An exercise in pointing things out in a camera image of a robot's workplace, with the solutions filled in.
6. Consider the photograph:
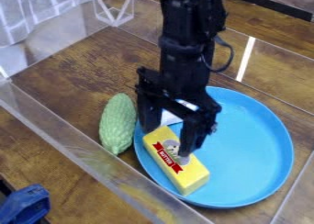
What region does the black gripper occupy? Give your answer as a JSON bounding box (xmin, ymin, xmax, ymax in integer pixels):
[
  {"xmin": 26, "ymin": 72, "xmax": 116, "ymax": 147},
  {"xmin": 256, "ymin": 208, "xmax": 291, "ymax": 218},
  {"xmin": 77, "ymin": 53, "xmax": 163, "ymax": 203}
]
[{"xmin": 136, "ymin": 38, "xmax": 220, "ymax": 157}]

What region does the yellow butter brick toy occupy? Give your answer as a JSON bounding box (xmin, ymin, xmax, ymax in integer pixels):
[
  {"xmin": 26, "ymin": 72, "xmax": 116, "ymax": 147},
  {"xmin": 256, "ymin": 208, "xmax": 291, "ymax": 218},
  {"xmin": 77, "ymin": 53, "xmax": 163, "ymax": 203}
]
[{"xmin": 141, "ymin": 126, "xmax": 209, "ymax": 196}]

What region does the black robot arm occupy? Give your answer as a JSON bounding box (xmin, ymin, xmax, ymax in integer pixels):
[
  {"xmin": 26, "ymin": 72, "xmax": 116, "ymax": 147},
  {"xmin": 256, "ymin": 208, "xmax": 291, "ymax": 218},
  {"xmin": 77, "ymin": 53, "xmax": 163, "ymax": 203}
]
[{"xmin": 136, "ymin": 0, "xmax": 225, "ymax": 157}]

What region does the blue round tray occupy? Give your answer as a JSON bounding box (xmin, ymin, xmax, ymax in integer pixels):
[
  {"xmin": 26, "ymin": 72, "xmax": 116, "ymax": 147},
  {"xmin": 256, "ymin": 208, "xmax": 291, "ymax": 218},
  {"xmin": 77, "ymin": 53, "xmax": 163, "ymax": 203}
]
[{"xmin": 132, "ymin": 85, "xmax": 295, "ymax": 209}]

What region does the green bitter gourd toy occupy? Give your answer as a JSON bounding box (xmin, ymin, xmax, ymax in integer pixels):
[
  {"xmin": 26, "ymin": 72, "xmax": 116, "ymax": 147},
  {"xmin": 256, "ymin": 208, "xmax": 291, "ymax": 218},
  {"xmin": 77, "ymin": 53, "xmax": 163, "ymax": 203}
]
[{"xmin": 98, "ymin": 93, "xmax": 136, "ymax": 155}]

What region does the blue clamp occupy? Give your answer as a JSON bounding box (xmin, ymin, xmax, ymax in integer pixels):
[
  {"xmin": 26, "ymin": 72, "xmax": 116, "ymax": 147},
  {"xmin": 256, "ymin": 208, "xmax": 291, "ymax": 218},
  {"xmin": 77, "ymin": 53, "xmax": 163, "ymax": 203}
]
[{"xmin": 0, "ymin": 184, "xmax": 50, "ymax": 224}]

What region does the grey checked cloth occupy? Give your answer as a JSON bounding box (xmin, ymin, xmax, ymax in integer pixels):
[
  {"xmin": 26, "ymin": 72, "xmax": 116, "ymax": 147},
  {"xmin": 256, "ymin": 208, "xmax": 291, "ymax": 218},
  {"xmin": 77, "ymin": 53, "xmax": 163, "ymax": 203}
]
[{"xmin": 0, "ymin": 0, "xmax": 90, "ymax": 48}]

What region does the black cable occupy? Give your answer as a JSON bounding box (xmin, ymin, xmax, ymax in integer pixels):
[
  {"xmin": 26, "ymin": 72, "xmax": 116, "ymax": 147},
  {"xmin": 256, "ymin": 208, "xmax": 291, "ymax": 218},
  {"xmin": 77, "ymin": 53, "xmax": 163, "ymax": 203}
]
[{"xmin": 200, "ymin": 34, "xmax": 235, "ymax": 73}]

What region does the clear acrylic enclosure wall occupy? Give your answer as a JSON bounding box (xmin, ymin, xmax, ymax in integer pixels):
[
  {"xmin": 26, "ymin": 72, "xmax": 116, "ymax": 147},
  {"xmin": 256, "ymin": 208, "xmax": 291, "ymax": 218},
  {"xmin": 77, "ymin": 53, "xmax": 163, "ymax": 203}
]
[{"xmin": 0, "ymin": 0, "xmax": 314, "ymax": 224}]

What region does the clear acrylic corner bracket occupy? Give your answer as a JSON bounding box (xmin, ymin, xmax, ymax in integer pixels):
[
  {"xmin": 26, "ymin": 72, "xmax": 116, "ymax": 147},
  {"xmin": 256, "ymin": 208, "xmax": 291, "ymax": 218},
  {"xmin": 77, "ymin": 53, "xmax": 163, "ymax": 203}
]
[{"xmin": 93, "ymin": 0, "xmax": 133, "ymax": 27}]

